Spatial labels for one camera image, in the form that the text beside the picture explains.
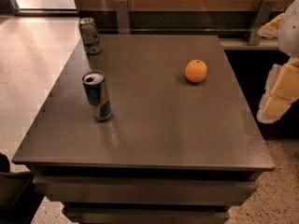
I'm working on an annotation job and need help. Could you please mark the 7up soda can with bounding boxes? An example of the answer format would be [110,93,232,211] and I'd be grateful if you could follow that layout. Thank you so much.
[78,18,102,55]

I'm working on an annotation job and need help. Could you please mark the dark chair at corner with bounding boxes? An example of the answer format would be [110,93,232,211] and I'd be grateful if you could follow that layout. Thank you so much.
[0,153,44,224]

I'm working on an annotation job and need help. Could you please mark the right metal wall bracket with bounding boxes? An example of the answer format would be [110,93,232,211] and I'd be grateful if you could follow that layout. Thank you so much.
[246,0,276,46]

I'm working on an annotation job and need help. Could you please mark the blue silver redbull can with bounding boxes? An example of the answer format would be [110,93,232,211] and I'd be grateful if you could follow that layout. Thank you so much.
[82,70,112,121]

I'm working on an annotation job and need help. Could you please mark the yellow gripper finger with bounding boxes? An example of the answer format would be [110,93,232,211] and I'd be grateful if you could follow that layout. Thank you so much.
[256,58,299,124]
[258,13,284,38]

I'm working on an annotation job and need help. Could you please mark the metal wall bracket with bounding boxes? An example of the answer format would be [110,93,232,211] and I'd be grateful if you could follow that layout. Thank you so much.
[116,0,130,35]
[246,0,276,46]

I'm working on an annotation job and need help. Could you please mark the left metal wall bracket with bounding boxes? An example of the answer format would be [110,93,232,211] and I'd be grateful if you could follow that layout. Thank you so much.
[116,0,130,35]

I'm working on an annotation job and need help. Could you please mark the orange fruit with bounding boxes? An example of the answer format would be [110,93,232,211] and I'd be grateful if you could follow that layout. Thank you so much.
[185,60,207,83]

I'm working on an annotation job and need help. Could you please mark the grey drawer cabinet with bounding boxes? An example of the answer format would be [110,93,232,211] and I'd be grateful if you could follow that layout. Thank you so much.
[13,35,275,224]

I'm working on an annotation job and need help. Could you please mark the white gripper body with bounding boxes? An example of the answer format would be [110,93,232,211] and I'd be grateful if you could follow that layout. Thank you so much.
[278,0,299,58]

